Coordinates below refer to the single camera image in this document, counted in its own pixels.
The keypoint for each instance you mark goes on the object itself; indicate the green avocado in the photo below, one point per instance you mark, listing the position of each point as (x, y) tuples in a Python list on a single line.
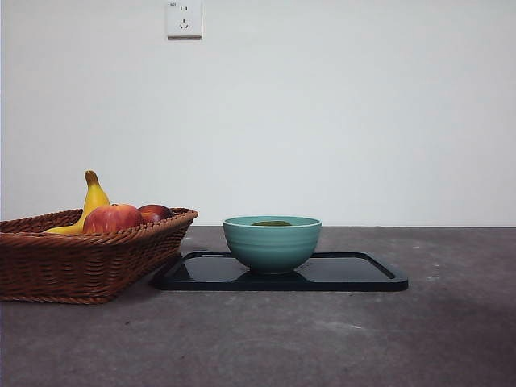
[(271, 222)]

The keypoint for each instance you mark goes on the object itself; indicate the teal ribbed bowl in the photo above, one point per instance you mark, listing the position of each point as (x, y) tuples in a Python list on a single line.
[(272, 250)]

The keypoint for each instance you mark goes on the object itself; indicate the dark red peach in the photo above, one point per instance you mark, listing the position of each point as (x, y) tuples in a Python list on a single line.
[(155, 213)]

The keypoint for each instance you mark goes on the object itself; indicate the black rectangular tray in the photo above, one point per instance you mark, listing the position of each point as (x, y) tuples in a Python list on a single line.
[(350, 274)]

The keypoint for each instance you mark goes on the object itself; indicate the red yellow apple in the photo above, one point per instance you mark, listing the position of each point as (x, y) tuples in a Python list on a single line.
[(113, 218)]

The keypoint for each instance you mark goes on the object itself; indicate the yellow banana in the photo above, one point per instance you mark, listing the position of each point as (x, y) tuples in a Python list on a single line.
[(96, 197)]

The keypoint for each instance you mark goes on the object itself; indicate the brown wicker basket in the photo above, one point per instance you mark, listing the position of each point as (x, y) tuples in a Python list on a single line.
[(60, 270)]

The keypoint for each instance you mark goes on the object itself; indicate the white wall socket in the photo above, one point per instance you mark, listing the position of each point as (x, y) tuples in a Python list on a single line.
[(184, 20)]

